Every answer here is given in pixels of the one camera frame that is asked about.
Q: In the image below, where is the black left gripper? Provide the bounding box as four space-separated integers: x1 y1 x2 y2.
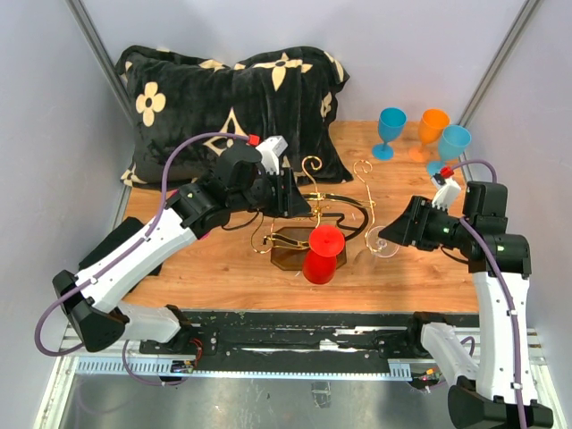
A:
231 166 313 219

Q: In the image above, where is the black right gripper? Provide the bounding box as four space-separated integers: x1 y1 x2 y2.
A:
379 195 474 251

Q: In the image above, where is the clear glass wine glass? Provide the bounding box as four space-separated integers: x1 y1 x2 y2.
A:
355 225 399 264

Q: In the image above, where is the red plastic wine glass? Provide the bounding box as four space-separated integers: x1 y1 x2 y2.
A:
302 224 345 285

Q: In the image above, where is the gold wire wine glass rack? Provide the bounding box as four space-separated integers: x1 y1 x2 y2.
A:
250 156 375 271

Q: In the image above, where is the light blue plastic wine glass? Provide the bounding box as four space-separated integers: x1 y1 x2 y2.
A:
426 125 472 176

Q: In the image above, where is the orange plastic wine glass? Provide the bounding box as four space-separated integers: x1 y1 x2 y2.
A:
408 108 450 163

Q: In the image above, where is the black cloth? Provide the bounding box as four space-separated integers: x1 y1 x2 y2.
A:
79 216 144 271

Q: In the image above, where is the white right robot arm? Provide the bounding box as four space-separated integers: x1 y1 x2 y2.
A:
378 181 554 428

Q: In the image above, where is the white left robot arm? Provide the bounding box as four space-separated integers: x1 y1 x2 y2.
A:
53 136 310 354

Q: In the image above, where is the black floral pattern pillow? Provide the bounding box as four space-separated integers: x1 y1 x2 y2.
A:
115 46 352 189

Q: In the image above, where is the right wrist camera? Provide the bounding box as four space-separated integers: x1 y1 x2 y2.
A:
431 166 461 212

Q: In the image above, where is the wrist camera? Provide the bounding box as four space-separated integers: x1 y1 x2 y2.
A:
431 166 461 212
248 134 288 175

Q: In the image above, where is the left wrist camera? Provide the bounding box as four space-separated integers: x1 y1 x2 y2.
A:
248 134 288 175

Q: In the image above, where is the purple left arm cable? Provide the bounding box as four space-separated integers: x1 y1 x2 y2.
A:
34 131 256 388

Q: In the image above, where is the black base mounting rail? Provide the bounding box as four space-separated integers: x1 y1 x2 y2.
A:
82 311 486 380

